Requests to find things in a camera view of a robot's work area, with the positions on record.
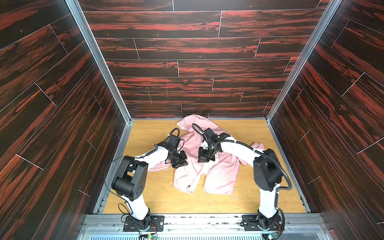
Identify pink zip-up jacket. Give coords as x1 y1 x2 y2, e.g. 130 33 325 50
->
148 114 265 196

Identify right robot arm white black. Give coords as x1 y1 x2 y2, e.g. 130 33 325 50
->
199 133 293 231

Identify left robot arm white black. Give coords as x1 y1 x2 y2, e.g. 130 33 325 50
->
111 146 188 228

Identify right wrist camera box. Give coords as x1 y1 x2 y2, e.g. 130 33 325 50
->
203 128 218 145

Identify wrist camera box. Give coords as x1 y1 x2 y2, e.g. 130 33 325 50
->
165 135 181 150
203 128 218 145

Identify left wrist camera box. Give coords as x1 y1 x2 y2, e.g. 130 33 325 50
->
165 135 181 150

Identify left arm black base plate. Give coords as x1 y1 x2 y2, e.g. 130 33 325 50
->
123 215 165 232

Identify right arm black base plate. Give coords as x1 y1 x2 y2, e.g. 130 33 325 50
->
240 215 285 232

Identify aluminium front rail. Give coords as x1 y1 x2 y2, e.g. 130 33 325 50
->
78 214 334 240

